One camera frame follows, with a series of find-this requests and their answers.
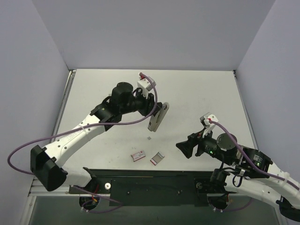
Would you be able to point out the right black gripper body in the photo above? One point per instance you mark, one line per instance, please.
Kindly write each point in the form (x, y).
(195, 145)

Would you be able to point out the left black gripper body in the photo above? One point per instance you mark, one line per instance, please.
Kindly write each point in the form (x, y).
(151, 107)

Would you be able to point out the grey black stapler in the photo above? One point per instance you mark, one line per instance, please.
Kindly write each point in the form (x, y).
(158, 116)

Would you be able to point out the staple box tray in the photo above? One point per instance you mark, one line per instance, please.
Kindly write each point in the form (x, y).
(157, 158)

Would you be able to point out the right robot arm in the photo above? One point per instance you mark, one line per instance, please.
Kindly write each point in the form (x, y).
(246, 171)

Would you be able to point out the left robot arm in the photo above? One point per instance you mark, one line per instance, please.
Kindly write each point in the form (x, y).
(47, 162)

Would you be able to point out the red staple box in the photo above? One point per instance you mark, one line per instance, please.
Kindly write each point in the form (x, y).
(137, 156)

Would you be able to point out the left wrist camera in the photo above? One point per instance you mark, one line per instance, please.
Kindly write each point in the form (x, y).
(145, 84)

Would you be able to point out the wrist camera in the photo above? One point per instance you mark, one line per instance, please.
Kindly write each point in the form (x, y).
(207, 121)
(145, 84)

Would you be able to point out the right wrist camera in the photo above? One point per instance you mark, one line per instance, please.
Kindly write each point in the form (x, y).
(207, 121)

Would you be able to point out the aluminium frame rail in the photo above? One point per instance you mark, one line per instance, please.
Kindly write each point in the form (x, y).
(66, 92)

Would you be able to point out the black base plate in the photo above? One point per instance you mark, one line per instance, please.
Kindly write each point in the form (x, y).
(149, 188)

